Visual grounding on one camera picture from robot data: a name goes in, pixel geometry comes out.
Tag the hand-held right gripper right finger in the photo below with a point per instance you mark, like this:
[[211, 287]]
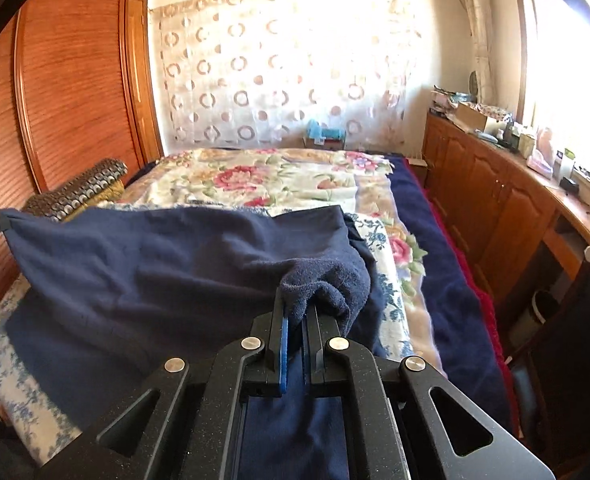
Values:
[[317, 350]]

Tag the open cardboard box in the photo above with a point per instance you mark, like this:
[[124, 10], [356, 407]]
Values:
[[472, 116]]

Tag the blue floral sheet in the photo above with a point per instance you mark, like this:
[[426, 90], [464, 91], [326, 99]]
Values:
[[20, 395]]

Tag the dark circle-pattern pillow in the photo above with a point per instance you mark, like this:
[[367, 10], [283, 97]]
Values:
[[75, 190]]

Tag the white bottle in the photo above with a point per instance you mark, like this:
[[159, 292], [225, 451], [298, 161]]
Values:
[[564, 165]]

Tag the black power adapter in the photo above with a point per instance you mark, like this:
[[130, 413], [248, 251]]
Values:
[[570, 185]]

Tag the blue plastic bag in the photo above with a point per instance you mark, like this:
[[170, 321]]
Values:
[[322, 130]]

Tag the sheer circle-pattern curtain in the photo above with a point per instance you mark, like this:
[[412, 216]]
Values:
[[275, 85]]

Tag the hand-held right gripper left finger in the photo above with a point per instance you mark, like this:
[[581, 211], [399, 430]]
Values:
[[283, 360]]

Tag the white patterned window curtain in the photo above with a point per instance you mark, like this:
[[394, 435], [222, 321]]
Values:
[[480, 35]]

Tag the navy printed t-shirt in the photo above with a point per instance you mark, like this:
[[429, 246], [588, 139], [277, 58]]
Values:
[[150, 270]]

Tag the wood-framed window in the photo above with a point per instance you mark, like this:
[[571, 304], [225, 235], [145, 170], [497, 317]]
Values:
[[565, 85]]

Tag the navy blanket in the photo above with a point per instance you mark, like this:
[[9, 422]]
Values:
[[450, 285]]

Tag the waste bin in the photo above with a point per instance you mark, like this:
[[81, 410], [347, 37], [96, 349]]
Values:
[[535, 315]]

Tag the wooden slatted wardrobe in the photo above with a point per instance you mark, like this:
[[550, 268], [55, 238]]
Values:
[[75, 85]]

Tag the wooden sideboard cabinet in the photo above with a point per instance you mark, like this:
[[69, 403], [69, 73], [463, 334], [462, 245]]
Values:
[[480, 185]]

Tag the pile of folded papers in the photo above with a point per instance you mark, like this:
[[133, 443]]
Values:
[[447, 102]]

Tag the pink floral blanket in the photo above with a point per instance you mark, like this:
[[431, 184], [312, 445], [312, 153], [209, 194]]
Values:
[[255, 180]]

